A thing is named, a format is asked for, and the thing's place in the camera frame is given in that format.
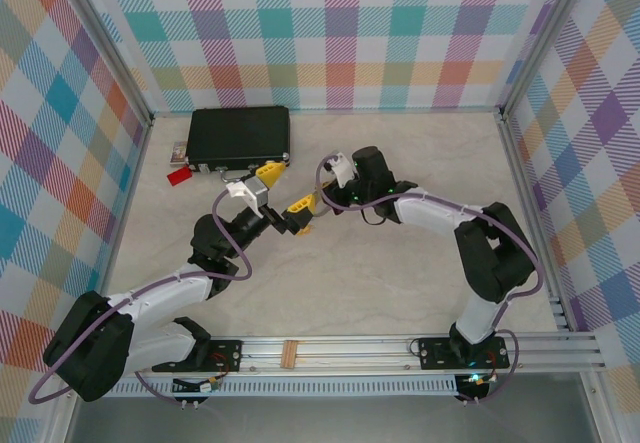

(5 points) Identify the wiring connector bundle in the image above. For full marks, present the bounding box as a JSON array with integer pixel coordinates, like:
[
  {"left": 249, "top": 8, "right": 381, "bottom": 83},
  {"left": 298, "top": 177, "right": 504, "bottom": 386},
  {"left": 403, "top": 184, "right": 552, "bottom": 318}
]
[
  {"left": 171, "top": 376, "right": 222, "bottom": 395},
  {"left": 457, "top": 370, "right": 499, "bottom": 399}
]

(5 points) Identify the black briefcase with chrome trim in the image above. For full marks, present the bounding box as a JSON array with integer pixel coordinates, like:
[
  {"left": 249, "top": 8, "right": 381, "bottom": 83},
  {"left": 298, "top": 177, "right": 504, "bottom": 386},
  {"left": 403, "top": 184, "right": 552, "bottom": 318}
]
[{"left": 185, "top": 106, "right": 292, "bottom": 184}]

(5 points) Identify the aluminium frame floor rail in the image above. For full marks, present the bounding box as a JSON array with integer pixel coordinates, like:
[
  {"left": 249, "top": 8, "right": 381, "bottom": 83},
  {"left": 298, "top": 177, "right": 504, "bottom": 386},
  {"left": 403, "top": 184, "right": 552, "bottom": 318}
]
[
  {"left": 498, "top": 110, "right": 571, "bottom": 332},
  {"left": 97, "top": 115, "right": 154, "bottom": 289},
  {"left": 149, "top": 106, "right": 504, "bottom": 115}
]

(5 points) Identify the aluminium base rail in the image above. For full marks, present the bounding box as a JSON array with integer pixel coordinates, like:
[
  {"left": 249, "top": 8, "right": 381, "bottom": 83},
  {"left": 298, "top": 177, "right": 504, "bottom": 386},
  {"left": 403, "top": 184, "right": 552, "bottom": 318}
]
[{"left": 134, "top": 330, "right": 604, "bottom": 375}]

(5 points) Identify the red toy brick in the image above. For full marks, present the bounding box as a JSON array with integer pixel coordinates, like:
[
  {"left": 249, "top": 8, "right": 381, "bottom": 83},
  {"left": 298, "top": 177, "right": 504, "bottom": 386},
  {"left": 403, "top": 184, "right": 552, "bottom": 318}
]
[{"left": 167, "top": 165, "right": 195, "bottom": 186}]

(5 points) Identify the aluminium frame post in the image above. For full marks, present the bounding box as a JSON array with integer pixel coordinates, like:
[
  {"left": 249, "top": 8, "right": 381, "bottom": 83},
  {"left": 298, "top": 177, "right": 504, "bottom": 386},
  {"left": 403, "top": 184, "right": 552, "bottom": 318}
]
[
  {"left": 59, "top": 0, "right": 154, "bottom": 125},
  {"left": 498, "top": 0, "right": 599, "bottom": 117}
]

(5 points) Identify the white slotted cable duct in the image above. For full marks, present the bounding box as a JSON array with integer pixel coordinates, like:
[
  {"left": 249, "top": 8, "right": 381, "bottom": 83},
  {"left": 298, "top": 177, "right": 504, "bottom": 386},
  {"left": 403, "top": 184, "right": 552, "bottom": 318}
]
[{"left": 99, "top": 375, "right": 459, "bottom": 397}]

